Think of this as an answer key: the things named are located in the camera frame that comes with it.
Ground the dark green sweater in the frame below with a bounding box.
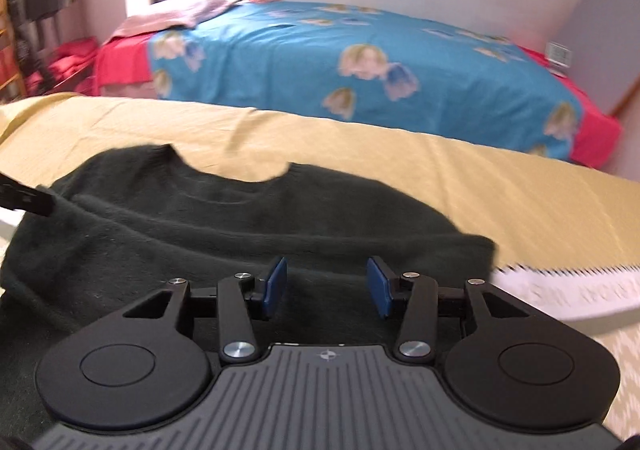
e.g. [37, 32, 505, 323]
[0, 143, 499, 441]

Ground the blue printed blanket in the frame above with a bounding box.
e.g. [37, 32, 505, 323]
[148, 0, 586, 162]

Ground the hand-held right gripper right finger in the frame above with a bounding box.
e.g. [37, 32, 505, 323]
[366, 256, 532, 364]

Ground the small white digital clock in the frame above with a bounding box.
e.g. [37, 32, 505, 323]
[545, 42, 573, 69]

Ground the pink towel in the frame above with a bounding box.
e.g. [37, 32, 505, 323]
[106, 0, 246, 41]

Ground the pile of red clothes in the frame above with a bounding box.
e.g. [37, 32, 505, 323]
[25, 35, 101, 96]

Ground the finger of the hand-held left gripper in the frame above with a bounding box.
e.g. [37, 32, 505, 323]
[0, 171, 56, 217]

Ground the grey board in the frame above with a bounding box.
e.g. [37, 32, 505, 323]
[552, 0, 640, 116]

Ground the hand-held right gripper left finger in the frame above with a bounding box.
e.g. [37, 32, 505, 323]
[121, 256, 289, 364]

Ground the yellow bed sheet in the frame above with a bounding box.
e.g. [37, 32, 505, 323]
[0, 93, 640, 276]

